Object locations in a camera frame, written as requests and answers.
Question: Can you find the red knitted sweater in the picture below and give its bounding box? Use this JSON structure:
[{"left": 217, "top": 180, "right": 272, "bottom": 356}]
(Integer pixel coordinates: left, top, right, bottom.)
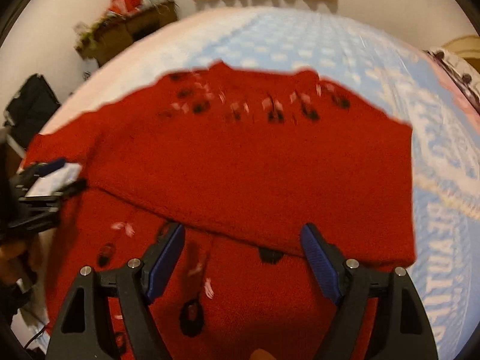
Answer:
[{"left": 26, "top": 63, "right": 416, "bottom": 359}]

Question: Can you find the person's left hand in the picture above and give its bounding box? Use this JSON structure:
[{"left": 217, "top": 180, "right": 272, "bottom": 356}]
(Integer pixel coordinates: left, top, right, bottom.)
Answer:
[{"left": 0, "top": 236, "right": 43, "bottom": 286}]

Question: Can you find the black chair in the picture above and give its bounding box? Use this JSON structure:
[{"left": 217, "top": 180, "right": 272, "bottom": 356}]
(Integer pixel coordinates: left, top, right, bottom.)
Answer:
[{"left": 4, "top": 74, "right": 61, "bottom": 150}]

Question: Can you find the brown wooden desk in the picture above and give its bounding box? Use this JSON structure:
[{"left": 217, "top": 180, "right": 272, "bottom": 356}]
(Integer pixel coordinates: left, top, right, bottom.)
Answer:
[{"left": 75, "top": 0, "right": 178, "bottom": 67}]

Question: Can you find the red gift bag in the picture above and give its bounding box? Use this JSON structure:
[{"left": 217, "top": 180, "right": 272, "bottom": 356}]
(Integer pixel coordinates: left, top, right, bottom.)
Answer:
[{"left": 107, "top": 0, "right": 143, "bottom": 16}]

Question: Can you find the blue polka dot bedspread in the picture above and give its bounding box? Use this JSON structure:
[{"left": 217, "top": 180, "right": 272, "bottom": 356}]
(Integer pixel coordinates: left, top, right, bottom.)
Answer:
[{"left": 42, "top": 7, "right": 479, "bottom": 359}]

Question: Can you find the patterned white grey pillow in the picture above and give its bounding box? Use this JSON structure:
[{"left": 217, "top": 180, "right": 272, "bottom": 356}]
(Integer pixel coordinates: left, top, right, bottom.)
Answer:
[{"left": 426, "top": 48, "right": 479, "bottom": 114}]

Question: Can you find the cream wooden headboard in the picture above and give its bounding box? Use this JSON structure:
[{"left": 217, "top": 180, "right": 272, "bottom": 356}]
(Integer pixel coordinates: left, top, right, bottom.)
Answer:
[{"left": 442, "top": 35, "right": 480, "bottom": 59}]

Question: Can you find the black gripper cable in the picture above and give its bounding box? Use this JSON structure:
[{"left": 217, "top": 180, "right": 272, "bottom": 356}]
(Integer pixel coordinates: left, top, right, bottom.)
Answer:
[{"left": 22, "top": 323, "right": 50, "bottom": 350}]

